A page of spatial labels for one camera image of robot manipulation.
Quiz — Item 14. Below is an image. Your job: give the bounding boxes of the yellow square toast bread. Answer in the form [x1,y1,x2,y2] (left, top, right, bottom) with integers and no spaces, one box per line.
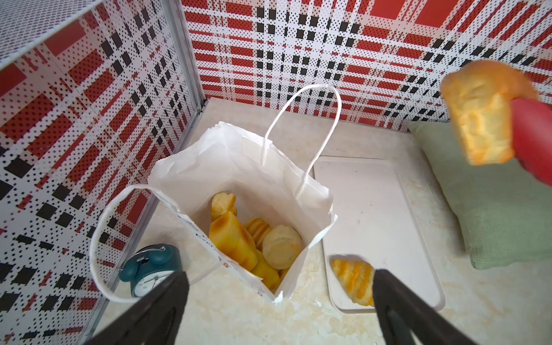
[441,60,539,166]

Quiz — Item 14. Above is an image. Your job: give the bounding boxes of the beige plastic tray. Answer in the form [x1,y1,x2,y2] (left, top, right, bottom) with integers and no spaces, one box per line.
[314,157,446,314]

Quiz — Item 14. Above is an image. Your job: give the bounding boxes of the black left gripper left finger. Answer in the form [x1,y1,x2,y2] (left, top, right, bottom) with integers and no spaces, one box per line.
[88,272,190,345]

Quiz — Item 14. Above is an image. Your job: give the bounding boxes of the twisted braided yellow bread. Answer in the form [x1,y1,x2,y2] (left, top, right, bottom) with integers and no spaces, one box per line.
[208,211,280,293]

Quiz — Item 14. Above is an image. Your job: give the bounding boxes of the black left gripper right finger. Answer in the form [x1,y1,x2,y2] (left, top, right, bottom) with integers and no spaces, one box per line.
[372,270,474,344]

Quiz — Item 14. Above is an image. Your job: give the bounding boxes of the small shell-shaped yellow bread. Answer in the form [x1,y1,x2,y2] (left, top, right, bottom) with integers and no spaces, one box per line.
[211,192,237,221]

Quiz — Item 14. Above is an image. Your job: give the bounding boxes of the green cushion pillow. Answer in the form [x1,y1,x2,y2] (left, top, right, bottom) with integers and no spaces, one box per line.
[408,122,551,270]

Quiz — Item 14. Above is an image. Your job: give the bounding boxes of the striped croissant bread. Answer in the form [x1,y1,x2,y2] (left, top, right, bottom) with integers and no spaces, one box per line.
[331,259,376,307]

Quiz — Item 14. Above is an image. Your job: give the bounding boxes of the long ridged yellow bread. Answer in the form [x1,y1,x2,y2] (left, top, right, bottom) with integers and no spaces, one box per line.
[244,218,272,250]

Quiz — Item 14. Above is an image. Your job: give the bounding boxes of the round scored bread roll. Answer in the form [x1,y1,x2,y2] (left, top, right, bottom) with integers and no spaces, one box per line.
[262,225,303,270]

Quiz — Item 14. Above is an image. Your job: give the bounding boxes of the red silicone metal tongs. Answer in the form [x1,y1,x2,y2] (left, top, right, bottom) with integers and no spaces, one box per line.
[511,98,551,186]

